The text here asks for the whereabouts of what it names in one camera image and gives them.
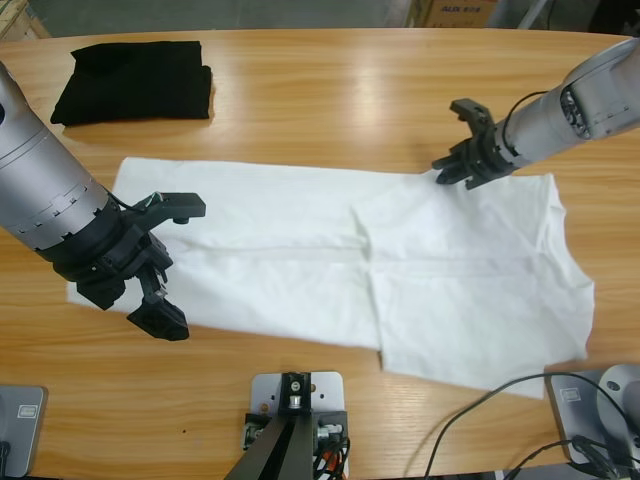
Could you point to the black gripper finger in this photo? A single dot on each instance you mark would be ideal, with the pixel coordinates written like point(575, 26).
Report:
point(452, 161)
point(455, 176)
point(160, 320)

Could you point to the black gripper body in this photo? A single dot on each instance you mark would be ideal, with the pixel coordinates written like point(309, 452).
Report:
point(487, 155)
point(105, 255)

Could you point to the white T-shirt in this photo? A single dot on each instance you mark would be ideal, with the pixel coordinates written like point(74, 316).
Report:
point(300, 225)

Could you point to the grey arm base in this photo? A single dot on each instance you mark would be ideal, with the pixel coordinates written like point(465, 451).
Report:
point(570, 400)
point(25, 415)

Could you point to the cardboard box with print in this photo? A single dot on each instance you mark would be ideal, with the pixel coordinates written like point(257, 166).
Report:
point(465, 12)

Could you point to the black folded garment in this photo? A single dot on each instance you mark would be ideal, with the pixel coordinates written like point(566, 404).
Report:
point(125, 80)

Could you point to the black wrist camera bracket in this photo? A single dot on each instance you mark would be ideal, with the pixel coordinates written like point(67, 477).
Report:
point(185, 202)
point(467, 107)

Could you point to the white mount plate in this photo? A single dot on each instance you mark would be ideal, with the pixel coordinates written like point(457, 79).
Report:
point(265, 390)

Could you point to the grey metal frame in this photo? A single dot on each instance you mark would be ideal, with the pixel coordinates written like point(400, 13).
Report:
point(530, 12)

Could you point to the black post with brackets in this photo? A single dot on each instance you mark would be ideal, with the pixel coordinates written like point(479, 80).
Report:
point(280, 445)

